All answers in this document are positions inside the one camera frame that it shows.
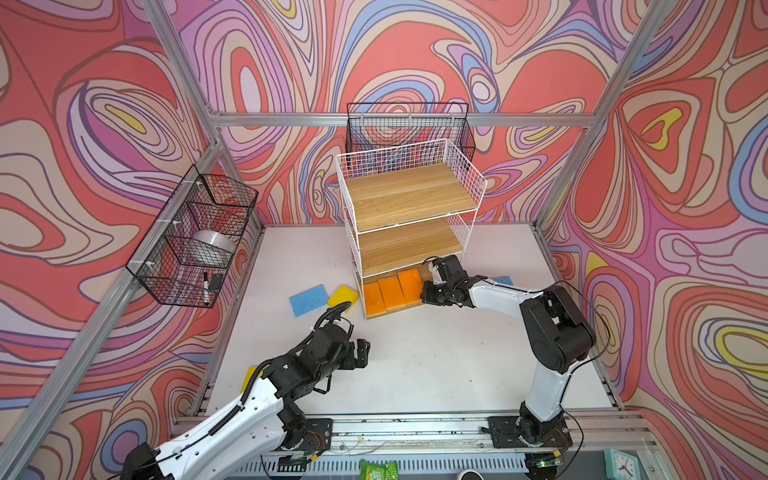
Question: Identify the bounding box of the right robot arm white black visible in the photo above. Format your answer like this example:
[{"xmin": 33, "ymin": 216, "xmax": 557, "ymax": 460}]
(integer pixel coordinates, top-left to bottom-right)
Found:
[{"xmin": 421, "ymin": 255, "xmax": 597, "ymax": 446}]

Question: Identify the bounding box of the orange sponge with pale back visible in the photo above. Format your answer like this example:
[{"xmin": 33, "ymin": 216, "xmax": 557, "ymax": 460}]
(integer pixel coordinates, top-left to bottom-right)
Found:
[{"xmin": 363, "ymin": 282, "xmax": 387, "ymax": 318}]

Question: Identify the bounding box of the green snack packet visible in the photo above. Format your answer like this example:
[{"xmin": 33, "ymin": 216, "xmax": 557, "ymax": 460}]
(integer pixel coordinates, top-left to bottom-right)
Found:
[{"xmin": 359, "ymin": 460, "xmax": 399, "ymax": 480}]

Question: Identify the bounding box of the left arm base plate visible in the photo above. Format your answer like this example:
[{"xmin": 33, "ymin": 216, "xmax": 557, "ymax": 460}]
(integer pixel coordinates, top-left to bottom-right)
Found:
[{"xmin": 274, "ymin": 417, "xmax": 333, "ymax": 455}]

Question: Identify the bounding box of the blue sponge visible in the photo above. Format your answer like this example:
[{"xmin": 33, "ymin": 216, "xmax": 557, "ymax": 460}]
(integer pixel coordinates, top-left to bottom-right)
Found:
[
  {"xmin": 491, "ymin": 276, "xmax": 513, "ymax": 286},
  {"xmin": 289, "ymin": 285, "xmax": 328, "ymax": 317}
]

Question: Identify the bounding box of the black wire basket back wall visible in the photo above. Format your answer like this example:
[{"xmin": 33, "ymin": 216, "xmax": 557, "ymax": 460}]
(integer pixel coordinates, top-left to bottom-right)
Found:
[{"xmin": 345, "ymin": 100, "xmax": 476, "ymax": 160}]

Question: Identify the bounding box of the yellow sponge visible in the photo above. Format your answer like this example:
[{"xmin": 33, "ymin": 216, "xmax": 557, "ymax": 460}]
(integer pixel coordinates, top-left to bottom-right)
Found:
[
  {"xmin": 240, "ymin": 366, "xmax": 257, "ymax": 393},
  {"xmin": 327, "ymin": 285, "xmax": 360, "ymax": 311}
]

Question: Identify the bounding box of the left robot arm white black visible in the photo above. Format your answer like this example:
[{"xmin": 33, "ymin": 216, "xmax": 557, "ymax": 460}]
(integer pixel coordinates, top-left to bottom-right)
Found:
[{"xmin": 117, "ymin": 301, "xmax": 370, "ymax": 479}]

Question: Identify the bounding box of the black marker pen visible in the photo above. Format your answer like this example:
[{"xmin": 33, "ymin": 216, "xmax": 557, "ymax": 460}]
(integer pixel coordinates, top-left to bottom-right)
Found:
[{"xmin": 202, "ymin": 271, "xmax": 210, "ymax": 307}]

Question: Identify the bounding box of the white wire wooden shelf rack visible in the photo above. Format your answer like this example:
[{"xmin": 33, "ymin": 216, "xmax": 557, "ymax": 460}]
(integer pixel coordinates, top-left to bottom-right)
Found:
[{"xmin": 335, "ymin": 139, "xmax": 488, "ymax": 318}]

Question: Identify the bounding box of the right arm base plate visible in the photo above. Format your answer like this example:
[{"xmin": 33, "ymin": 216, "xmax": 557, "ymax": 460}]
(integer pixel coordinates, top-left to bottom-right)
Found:
[{"xmin": 480, "ymin": 415, "xmax": 573, "ymax": 450}]

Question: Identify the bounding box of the teal alarm clock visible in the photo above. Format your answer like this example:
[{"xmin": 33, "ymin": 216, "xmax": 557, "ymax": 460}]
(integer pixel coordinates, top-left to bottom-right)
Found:
[{"xmin": 603, "ymin": 449, "xmax": 641, "ymax": 480}]

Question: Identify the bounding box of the black wire basket left wall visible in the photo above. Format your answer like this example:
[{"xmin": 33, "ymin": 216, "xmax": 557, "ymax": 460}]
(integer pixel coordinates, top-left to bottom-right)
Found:
[{"xmin": 126, "ymin": 166, "xmax": 258, "ymax": 309}]

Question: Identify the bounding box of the blue sponge left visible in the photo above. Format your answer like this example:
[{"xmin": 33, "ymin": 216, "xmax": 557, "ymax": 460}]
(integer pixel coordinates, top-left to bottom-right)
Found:
[{"xmin": 289, "ymin": 285, "xmax": 328, "ymax": 317}]

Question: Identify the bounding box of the black wire basket wall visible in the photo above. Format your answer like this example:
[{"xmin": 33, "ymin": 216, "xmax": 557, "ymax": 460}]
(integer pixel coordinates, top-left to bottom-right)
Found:
[
  {"xmin": 345, "ymin": 100, "xmax": 476, "ymax": 160},
  {"xmin": 126, "ymin": 166, "xmax": 258, "ymax": 309}
]

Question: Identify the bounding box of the blue sponge right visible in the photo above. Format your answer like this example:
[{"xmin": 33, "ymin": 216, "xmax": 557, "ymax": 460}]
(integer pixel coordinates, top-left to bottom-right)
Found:
[{"xmin": 491, "ymin": 276, "xmax": 513, "ymax": 286}]

